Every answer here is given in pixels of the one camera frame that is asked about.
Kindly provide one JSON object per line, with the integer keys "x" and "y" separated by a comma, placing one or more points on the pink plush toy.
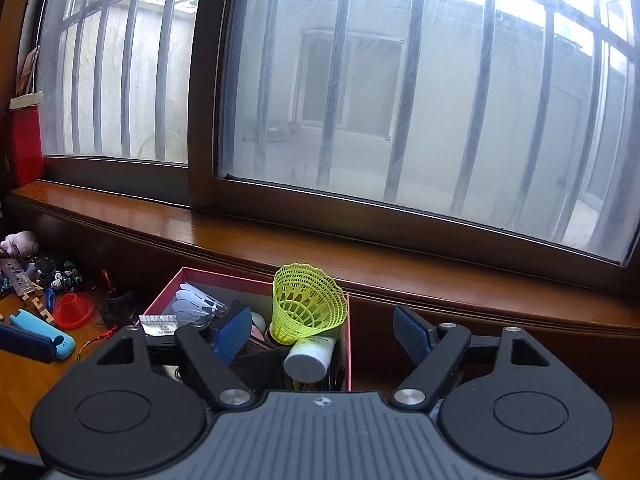
{"x": 22, "y": 242}

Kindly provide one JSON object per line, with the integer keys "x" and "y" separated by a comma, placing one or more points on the brown sticks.
{"x": 29, "y": 70}

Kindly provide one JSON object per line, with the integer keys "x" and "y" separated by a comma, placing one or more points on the silver glitter figure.
{"x": 67, "y": 275}

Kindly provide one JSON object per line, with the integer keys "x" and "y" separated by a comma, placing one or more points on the wooden framed window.
{"x": 205, "y": 110}

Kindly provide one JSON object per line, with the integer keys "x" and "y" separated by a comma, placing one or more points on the small white ball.
{"x": 258, "y": 321}

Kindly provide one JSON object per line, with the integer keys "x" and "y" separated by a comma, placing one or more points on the white printed packet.
{"x": 157, "y": 325}

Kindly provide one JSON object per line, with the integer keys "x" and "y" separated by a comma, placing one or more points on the wooden puzzle piece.
{"x": 30, "y": 290}

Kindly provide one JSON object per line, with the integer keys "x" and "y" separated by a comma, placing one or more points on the red plastic funnel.
{"x": 74, "y": 312}

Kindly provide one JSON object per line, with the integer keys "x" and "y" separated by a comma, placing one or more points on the pale green tube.
{"x": 305, "y": 360}

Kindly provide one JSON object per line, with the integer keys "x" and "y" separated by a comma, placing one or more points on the dark blue case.
{"x": 25, "y": 342}

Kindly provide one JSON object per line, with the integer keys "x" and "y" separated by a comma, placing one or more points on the red box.
{"x": 27, "y": 145}

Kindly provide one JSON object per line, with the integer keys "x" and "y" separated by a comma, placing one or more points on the white tape strip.
{"x": 25, "y": 101}

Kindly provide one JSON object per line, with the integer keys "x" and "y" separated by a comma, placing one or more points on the pink cardboard box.
{"x": 215, "y": 280}

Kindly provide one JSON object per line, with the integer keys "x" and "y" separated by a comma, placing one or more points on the light blue plastic holder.
{"x": 57, "y": 342}

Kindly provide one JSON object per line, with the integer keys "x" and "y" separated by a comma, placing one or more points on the blue white clip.
{"x": 51, "y": 299}

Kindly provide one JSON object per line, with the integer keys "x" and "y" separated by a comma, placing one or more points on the white feather shuttlecock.
{"x": 192, "y": 305}

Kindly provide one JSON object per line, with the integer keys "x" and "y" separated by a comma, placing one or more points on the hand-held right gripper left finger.
{"x": 232, "y": 332}

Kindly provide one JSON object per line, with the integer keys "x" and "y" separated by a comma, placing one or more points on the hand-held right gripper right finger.
{"x": 410, "y": 332}

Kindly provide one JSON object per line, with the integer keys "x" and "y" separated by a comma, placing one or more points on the yellow plastic shuttlecock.
{"x": 305, "y": 300}

